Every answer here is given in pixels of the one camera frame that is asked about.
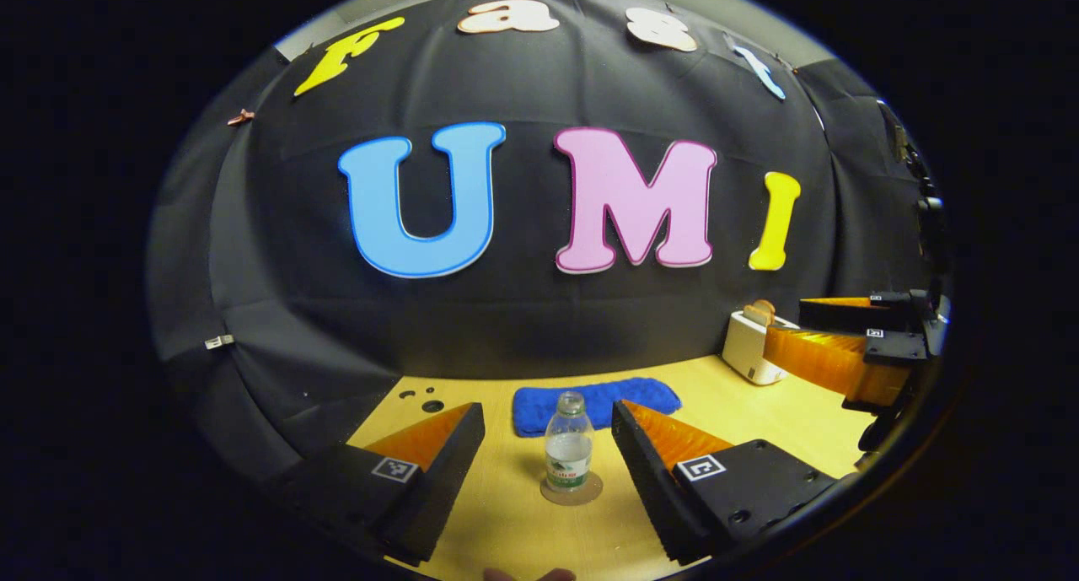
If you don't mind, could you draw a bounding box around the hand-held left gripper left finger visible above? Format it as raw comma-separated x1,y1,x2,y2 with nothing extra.
278,402,487,563

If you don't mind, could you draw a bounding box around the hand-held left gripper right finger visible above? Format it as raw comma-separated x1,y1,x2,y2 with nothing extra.
611,400,837,566

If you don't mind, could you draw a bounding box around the round brown coaster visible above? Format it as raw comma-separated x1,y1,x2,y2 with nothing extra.
539,470,604,506

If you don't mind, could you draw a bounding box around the clear plastic water bottle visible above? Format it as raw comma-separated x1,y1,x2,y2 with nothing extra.
544,391,595,492

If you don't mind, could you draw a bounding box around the white toaster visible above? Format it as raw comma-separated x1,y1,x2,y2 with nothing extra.
722,309,802,386

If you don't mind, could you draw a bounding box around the blue towel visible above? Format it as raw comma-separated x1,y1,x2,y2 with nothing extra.
513,377,682,438

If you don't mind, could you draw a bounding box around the black jointed stand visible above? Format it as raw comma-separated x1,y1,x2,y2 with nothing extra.
877,99,947,272

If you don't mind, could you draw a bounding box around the black backdrop cloth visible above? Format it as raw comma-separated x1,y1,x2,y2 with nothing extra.
145,0,949,514

